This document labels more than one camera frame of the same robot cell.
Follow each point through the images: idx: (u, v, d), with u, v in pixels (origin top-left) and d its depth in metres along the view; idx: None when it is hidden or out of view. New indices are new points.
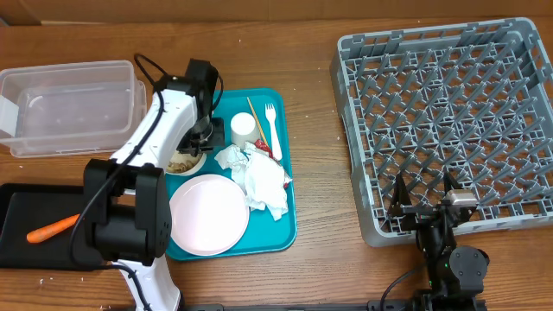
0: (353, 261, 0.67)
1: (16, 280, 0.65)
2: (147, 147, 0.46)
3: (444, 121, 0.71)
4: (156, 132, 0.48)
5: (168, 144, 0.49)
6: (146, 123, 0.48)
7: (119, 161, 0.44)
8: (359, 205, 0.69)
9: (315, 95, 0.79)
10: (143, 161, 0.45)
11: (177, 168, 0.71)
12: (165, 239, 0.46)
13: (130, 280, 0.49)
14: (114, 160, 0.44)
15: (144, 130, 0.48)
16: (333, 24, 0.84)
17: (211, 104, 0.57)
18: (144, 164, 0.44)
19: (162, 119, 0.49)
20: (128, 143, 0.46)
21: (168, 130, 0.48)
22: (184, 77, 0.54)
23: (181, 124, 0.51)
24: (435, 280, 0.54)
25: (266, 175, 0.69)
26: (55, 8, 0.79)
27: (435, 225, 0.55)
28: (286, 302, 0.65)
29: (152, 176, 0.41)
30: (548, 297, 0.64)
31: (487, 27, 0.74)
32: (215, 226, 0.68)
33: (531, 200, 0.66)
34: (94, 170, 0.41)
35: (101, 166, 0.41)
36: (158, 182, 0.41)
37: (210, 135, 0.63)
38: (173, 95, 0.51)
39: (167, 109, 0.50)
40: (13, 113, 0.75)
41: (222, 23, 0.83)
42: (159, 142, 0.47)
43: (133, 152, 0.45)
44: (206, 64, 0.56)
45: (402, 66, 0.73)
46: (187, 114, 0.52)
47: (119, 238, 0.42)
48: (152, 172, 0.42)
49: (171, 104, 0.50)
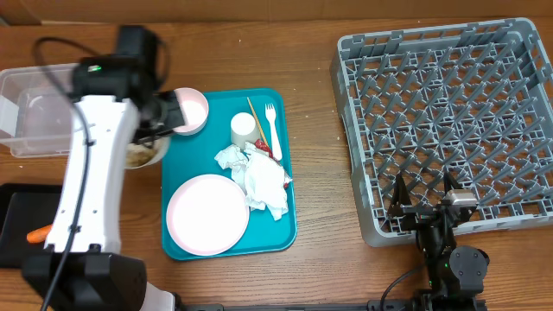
0: (353, 261, 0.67)
1: (16, 280, 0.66)
2: (86, 215, 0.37)
3: (444, 121, 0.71)
4: (90, 181, 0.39)
5: (113, 185, 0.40)
6: (75, 174, 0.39)
7: (59, 250, 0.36)
8: (359, 205, 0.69)
9: (315, 94, 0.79)
10: (87, 237, 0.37)
11: (141, 161, 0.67)
12: (136, 286, 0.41)
13: None
14: (53, 247, 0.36)
15: (75, 187, 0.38)
16: (333, 24, 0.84)
17: (151, 85, 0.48)
18: (88, 248, 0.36)
19: (92, 155, 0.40)
20: (60, 211, 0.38)
21: (104, 171, 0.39)
22: (109, 63, 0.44)
23: (122, 140, 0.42)
24: (435, 279, 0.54)
25: (266, 175, 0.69)
26: (55, 8, 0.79)
27: (435, 225, 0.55)
28: (286, 302, 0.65)
29: (98, 265, 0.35)
30: (548, 297, 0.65)
31: (487, 27, 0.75)
32: (215, 227, 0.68)
33: (531, 200, 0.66)
34: (34, 269, 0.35)
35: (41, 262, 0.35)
36: (111, 264, 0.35)
37: (163, 117, 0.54)
38: (97, 102, 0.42)
39: (95, 137, 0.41)
40: (13, 113, 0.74)
41: (222, 23, 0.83)
42: (98, 199, 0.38)
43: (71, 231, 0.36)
44: (137, 33, 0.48)
45: (402, 66, 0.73)
46: (126, 124, 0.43)
47: (90, 307, 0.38)
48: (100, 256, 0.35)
49: (98, 126, 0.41)
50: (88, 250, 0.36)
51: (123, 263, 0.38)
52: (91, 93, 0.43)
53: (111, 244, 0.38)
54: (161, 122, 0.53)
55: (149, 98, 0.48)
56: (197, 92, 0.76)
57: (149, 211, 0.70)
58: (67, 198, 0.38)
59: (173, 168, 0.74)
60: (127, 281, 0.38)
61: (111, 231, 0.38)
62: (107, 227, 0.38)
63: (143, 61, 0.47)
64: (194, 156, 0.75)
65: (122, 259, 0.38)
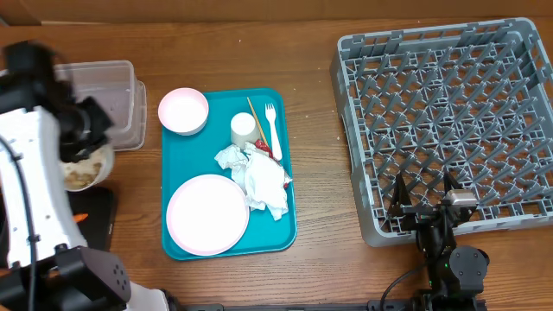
0: (353, 261, 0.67)
1: None
2: (40, 223, 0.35)
3: (444, 121, 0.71)
4: (30, 191, 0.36)
5: (55, 187, 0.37)
6: (11, 193, 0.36)
7: (25, 263, 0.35)
8: (359, 205, 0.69)
9: (315, 94, 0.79)
10: (50, 243, 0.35)
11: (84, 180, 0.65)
12: (122, 273, 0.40)
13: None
14: (18, 264, 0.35)
15: (15, 203, 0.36)
16: (333, 24, 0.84)
17: (60, 90, 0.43)
18: (56, 250, 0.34)
19: (23, 169, 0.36)
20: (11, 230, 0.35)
21: (41, 179, 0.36)
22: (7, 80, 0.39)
23: (51, 143, 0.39)
24: (435, 280, 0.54)
25: (266, 175, 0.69)
26: (55, 8, 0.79)
27: (435, 225, 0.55)
28: (287, 302, 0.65)
29: (69, 261, 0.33)
30: (548, 297, 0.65)
31: (487, 27, 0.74)
32: (215, 226, 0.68)
33: (531, 200, 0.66)
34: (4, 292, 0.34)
35: (7, 284, 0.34)
36: (84, 260, 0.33)
37: (88, 123, 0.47)
38: (9, 121, 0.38)
39: (20, 150, 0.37)
40: None
41: (222, 23, 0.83)
42: (46, 204, 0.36)
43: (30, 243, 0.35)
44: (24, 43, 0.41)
45: (402, 66, 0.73)
46: (50, 126, 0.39)
47: None
48: (70, 254, 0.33)
49: (17, 139, 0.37)
50: (57, 253, 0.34)
51: (98, 254, 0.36)
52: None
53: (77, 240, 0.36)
54: (87, 130, 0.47)
55: (60, 106, 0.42)
56: (197, 92, 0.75)
57: (149, 211, 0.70)
58: (11, 216, 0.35)
59: (173, 168, 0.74)
60: (108, 269, 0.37)
61: (72, 230, 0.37)
62: (66, 227, 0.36)
63: (41, 71, 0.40)
64: (194, 156, 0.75)
65: (97, 253, 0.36)
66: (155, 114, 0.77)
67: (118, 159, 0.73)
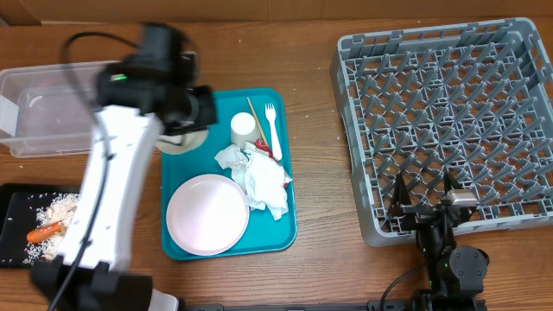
0: (353, 260, 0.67)
1: (16, 280, 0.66)
2: (98, 230, 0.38)
3: (444, 120, 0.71)
4: (104, 194, 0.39)
5: (130, 194, 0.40)
6: (90, 187, 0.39)
7: (66, 261, 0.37)
8: (359, 205, 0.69)
9: (314, 94, 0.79)
10: (79, 238, 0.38)
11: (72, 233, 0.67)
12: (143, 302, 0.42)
13: None
14: (60, 256, 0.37)
15: (93, 185, 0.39)
16: (332, 24, 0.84)
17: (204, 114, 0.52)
18: (94, 265, 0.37)
19: (111, 168, 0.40)
20: (73, 222, 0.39)
21: (117, 187, 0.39)
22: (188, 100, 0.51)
23: (142, 161, 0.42)
24: (435, 280, 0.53)
25: (266, 175, 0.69)
26: (54, 8, 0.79)
27: (435, 225, 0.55)
28: (286, 302, 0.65)
29: (109, 281, 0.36)
30: (548, 297, 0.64)
31: (487, 27, 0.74)
32: (212, 227, 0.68)
33: (531, 200, 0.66)
34: (38, 272, 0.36)
35: (41, 271, 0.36)
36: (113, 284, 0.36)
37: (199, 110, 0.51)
38: (116, 115, 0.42)
39: (114, 149, 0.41)
40: (13, 113, 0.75)
41: (222, 23, 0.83)
42: (112, 216, 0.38)
43: (82, 244, 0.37)
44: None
45: (402, 66, 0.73)
46: (147, 146, 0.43)
47: None
48: (101, 276, 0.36)
49: (119, 138, 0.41)
50: (91, 268, 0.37)
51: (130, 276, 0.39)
52: (114, 105, 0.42)
53: (124, 259, 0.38)
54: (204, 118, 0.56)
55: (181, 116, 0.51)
56: None
57: (149, 210, 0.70)
58: (82, 212, 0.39)
59: (173, 168, 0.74)
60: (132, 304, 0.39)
61: (123, 253, 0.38)
62: (112, 252, 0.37)
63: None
64: (193, 156, 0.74)
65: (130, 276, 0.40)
66: None
67: None
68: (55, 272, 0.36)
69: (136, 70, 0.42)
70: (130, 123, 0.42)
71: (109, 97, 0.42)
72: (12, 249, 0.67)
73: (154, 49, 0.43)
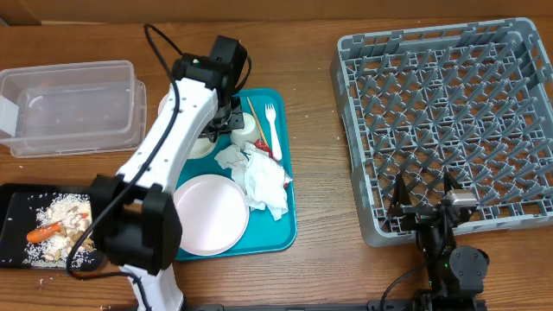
0: (353, 261, 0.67)
1: (16, 280, 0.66)
2: (158, 161, 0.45)
3: (444, 121, 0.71)
4: (171, 138, 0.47)
5: (186, 144, 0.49)
6: (157, 130, 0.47)
7: (125, 179, 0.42)
8: (359, 205, 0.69)
9: (314, 95, 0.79)
10: (136, 163, 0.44)
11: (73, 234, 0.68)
12: (173, 248, 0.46)
13: (136, 285, 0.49)
14: (121, 175, 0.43)
15: (160, 131, 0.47)
16: (332, 23, 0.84)
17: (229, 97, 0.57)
18: (150, 185, 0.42)
19: (177, 119, 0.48)
20: (137, 152, 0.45)
21: (181, 135, 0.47)
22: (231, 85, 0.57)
23: (198, 122, 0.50)
24: (435, 280, 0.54)
25: (266, 175, 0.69)
26: (54, 8, 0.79)
27: (435, 225, 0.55)
28: (287, 302, 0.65)
29: (160, 199, 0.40)
30: (548, 297, 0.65)
31: (487, 27, 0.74)
32: (213, 225, 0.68)
33: (531, 200, 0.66)
34: (101, 187, 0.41)
35: (108, 184, 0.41)
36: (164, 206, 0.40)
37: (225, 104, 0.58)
38: (187, 85, 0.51)
39: (183, 107, 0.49)
40: (13, 113, 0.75)
41: (222, 23, 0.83)
42: (171, 154, 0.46)
43: (142, 168, 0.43)
44: None
45: (402, 66, 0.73)
46: (205, 111, 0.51)
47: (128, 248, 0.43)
48: (160, 195, 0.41)
49: (187, 99, 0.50)
50: (149, 187, 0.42)
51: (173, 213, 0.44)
52: (187, 77, 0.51)
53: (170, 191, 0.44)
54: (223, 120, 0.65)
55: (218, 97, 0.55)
56: None
57: None
58: (147, 144, 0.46)
59: None
60: (169, 236, 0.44)
61: (171, 187, 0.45)
62: (166, 181, 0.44)
63: None
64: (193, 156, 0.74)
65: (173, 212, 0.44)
66: (155, 114, 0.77)
67: (118, 159, 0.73)
68: (116, 184, 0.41)
69: (212, 60, 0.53)
70: (196, 90, 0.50)
71: (185, 71, 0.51)
72: (10, 250, 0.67)
73: (220, 55, 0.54)
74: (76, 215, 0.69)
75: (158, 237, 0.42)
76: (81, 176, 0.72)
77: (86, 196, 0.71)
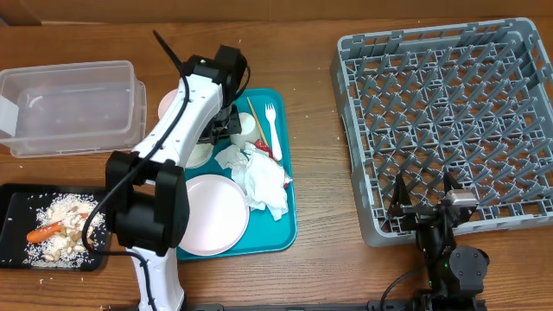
0: (353, 261, 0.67)
1: (16, 280, 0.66)
2: (171, 141, 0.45)
3: (444, 121, 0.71)
4: (182, 123, 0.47)
5: (195, 130, 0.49)
6: (168, 114, 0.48)
7: (141, 155, 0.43)
8: (359, 205, 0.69)
9: (314, 94, 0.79)
10: (151, 142, 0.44)
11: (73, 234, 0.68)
12: (181, 231, 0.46)
13: (141, 269, 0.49)
14: (136, 152, 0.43)
15: (170, 117, 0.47)
16: (332, 23, 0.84)
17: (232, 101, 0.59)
18: (166, 161, 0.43)
19: (187, 109, 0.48)
20: (150, 134, 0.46)
21: (190, 121, 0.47)
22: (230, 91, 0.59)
23: (206, 112, 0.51)
24: (435, 280, 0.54)
25: (266, 175, 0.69)
26: (54, 8, 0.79)
27: (435, 225, 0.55)
28: (287, 302, 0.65)
29: (173, 174, 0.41)
30: (548, 297, 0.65)
31: (487, 27, 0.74)
32: (212, 225, 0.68)
33: (531, 200, 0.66)
34: (117, 161, 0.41)
35: (124, 159, 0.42)
36: (177, 180, 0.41)
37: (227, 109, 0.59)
38: (197, 79, 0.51)
39: (193, 98, 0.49)
40: (13, 114, 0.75)
41: (222, 23, 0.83)
42: (181, 135, 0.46)
43: (155, 146, 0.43)
44: None
45: (402, 66, 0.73)
46: (213, 102, 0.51)
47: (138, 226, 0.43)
48: (173, 170, 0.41)
49: (196, 91, 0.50)
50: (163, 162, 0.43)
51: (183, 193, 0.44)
52: (195, 73, 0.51)
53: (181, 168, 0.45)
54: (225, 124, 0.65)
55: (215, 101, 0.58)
56: None
57: None
58: (160, 126, 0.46)
59: None
60: (178, 214, 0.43)
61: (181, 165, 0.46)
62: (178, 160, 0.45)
63: None
64: None
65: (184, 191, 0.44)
66: (155, 114, 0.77)
67: None
68: (131, 159, 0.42)
69: (219, 60, 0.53)
70: (206, 82, 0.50)
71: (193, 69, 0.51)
72: (10, 250, 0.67)
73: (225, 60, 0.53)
74: (76, 215, 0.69)
75: (169, 213, 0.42)
76: (81, 176, 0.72)
77: (86, 196, 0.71)
